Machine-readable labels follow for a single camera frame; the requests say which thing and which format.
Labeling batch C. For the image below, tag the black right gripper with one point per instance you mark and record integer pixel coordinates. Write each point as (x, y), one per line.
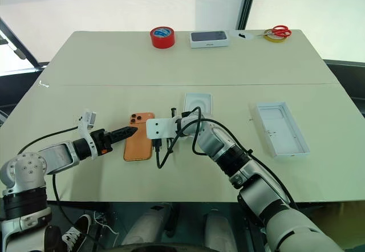
(158, 145)

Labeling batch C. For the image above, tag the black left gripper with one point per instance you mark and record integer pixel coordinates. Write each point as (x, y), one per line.
(99, 141)

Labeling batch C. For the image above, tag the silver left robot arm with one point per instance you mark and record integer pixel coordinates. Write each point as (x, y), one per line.
(57, 153)

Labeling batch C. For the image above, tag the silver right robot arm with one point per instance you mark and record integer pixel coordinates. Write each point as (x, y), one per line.
(256, 189)

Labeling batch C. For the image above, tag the small white square box insert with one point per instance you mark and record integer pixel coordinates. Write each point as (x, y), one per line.
(198, 103)

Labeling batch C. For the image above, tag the white phone box lid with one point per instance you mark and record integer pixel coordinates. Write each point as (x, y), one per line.
(209, 39)

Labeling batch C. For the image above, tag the white phone box base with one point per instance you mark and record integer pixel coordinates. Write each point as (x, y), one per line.
(282, 130)

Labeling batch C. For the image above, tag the orange smartphone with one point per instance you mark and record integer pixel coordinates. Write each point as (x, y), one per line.
(138, 146)

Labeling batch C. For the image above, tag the red tape roll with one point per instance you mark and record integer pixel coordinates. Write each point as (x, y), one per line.
(162, 36)

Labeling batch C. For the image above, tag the white rounded robot leg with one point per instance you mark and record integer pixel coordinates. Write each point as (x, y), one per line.
(145, 227)
(219, 230)

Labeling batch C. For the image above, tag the small black clip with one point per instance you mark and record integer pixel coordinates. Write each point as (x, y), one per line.
(241, 35)

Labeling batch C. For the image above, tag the black and white sneaker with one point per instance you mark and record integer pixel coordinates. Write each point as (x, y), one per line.
(74, 232)

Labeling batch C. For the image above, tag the yellow tape roll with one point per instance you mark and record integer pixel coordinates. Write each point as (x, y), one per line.
(271, 37)

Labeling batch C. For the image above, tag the dark side furniture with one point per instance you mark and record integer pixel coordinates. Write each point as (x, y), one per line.
(348, 76)

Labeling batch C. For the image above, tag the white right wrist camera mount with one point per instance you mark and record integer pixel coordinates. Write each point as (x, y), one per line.
(158, 129)

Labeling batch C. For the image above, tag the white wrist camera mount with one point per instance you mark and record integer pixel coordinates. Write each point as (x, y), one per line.
(89, 118)
(158, 129)

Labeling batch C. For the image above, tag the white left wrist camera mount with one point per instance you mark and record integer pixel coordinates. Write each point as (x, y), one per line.
(89, 118)

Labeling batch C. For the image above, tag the dark window frame post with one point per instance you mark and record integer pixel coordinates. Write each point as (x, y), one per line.
(247, 4)

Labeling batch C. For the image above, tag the black diagonal frame bar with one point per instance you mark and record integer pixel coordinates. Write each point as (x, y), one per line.
(17, 45)

